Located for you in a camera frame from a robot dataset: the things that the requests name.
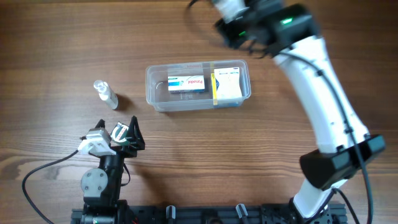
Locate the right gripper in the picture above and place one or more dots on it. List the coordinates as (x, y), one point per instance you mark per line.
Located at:
(231, 30)

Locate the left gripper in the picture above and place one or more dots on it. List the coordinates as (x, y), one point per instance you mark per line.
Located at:
(136, 140)

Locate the white medicine box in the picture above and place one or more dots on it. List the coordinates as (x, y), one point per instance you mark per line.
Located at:
(228, 84)

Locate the blue yellow VapoDrops box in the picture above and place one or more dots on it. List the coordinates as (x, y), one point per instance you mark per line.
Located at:
(214, 90)

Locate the white red Panadol box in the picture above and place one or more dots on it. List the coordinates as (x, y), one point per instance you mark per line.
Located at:
(186, 83)

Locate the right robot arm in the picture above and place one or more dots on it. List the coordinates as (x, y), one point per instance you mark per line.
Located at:
(290, 35)

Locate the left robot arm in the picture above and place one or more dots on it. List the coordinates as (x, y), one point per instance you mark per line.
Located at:
(101, 186)

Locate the clear plastic container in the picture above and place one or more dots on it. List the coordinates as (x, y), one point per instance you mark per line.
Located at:
(227, 84)

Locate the green white round tin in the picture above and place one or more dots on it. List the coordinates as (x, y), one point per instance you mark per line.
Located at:
(118, 134)

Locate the small clear spray bottle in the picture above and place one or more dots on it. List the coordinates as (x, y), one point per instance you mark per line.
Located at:
(106, 94)

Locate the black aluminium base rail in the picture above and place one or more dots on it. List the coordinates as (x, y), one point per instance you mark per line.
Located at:
(263, 214)

